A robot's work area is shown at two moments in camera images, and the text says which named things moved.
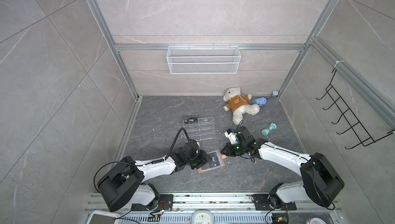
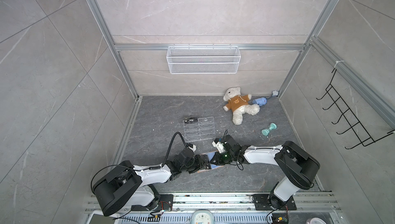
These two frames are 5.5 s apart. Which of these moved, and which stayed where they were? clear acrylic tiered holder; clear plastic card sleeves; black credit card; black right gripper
Moved: black right gripper
Stayed: clear acrylic tiered holder; black credit card; clear plastic card sleeves
